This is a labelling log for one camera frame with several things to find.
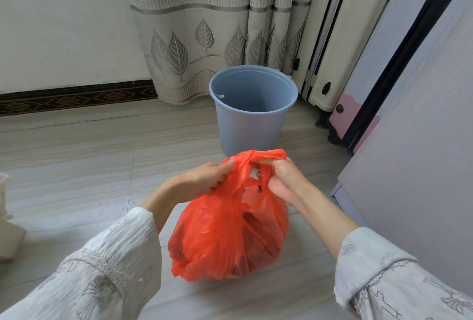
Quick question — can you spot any person's left hand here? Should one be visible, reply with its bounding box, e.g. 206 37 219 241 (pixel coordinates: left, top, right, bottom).
171 160 236 204

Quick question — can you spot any person's right hand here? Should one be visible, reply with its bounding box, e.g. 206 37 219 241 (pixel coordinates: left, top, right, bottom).
259 158 312 207

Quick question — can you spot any orange plastic bag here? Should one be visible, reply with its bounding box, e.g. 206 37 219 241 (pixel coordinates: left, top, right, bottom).
168 149 289 283

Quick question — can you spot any person's left forearm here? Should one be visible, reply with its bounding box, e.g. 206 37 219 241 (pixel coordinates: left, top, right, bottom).
0 182 185 320

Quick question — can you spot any person's right forearm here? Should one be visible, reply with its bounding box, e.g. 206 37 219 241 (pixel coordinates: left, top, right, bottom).
287 187 473 320

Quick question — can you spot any blue plastic bucket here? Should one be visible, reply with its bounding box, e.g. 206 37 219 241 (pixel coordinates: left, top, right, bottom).
209 65 299 159

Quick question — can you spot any cream hard-shell suitcase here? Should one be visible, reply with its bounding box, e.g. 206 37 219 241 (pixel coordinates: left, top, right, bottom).
292 0 410 129

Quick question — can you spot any beige leaf-patterned curtain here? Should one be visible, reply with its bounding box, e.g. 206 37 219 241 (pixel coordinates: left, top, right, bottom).
115 0 320 105

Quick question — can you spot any grey cabinet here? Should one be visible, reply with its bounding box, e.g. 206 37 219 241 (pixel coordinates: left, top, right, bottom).
331 0 473 287

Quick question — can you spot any white and pink suitcase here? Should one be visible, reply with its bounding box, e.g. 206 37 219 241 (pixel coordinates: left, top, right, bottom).
328 0 473 155

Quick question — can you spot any white object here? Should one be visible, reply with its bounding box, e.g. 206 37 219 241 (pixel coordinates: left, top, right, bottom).
0 172 27 260

